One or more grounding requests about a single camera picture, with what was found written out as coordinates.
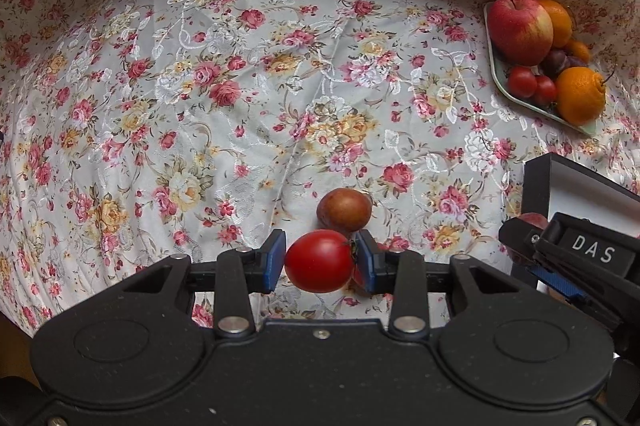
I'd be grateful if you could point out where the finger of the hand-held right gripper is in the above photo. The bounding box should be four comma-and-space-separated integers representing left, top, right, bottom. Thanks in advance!
530, 266, 621, 332
498, 219, 548, 265

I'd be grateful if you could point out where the large orange with stem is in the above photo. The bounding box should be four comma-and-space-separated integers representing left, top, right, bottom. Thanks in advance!
556, 66, 617, 126

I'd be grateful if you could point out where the floral tablecloth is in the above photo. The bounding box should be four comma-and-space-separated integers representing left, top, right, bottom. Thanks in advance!
0, 0, 640, 342

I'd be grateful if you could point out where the red apple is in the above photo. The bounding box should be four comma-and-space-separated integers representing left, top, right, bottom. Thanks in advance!
487, 0, 555, 67

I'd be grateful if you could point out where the black box with white inside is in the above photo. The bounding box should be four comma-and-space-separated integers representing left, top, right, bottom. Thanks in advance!
521, 152, 640, 302

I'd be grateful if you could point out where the pale green plate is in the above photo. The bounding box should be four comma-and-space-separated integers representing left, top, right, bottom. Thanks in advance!
483, 1, 599, 137

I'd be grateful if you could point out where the round orange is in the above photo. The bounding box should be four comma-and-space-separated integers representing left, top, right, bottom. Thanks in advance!
537, 0, 574, 49

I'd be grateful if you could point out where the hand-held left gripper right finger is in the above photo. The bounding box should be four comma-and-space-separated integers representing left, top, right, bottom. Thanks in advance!
356, 229, 506, 339

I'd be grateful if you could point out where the small orange tangerine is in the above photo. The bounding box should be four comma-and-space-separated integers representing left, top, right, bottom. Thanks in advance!
565, 39, 592, 63

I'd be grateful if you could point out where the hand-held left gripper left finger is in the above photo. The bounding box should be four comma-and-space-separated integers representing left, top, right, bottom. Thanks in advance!
120, 229, 287, 339

